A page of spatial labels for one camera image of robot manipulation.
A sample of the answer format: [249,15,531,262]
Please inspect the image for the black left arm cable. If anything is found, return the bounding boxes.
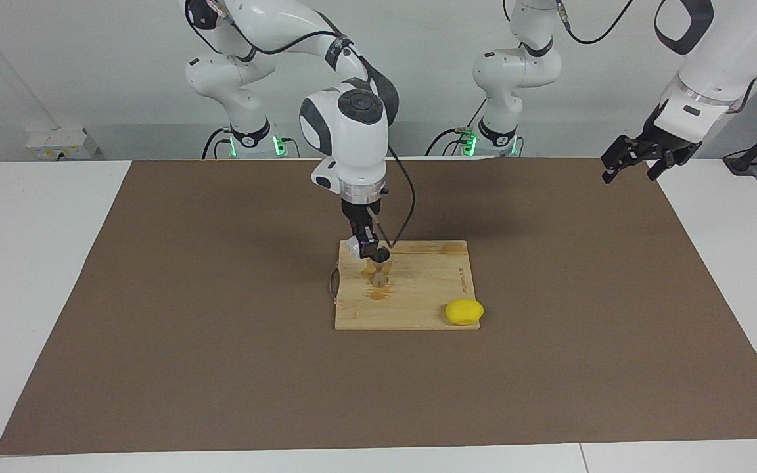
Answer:
[553,0,757,116]

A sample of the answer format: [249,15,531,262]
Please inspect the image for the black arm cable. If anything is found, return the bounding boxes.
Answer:
[185,0,417,249]
[553,0,757,116]

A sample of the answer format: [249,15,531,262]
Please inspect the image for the yellow lemon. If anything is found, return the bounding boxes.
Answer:
[445,299,484,326]

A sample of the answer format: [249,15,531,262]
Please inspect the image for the steel double jigger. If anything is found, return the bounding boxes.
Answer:
[369,246,392,288]

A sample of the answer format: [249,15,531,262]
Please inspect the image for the black left base cable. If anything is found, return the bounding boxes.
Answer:
[424,99,488,157]

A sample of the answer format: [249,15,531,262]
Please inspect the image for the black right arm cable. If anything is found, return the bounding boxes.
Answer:
[185,0,417,249]

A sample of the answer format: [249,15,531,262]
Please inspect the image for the bamboo cutting board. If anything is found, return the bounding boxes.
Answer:
[328,240,481,330]

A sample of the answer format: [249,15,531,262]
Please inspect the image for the white wall power strip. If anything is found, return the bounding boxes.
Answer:
[26,128,100,160]

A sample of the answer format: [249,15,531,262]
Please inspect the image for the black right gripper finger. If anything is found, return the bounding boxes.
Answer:
[354,223,379,261]

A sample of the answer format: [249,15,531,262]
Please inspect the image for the brown table mat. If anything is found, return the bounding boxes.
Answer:
[0,158,757,455]

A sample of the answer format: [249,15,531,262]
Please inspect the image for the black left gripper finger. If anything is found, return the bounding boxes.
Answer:
[646,156,681,181]
[601,135,649,185]

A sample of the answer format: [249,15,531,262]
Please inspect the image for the black base cable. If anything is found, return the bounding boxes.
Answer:
[424,99,488,157]
[201,127,231,160]

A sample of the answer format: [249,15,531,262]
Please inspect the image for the black right base cable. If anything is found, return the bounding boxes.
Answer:
[201,127,231,160]

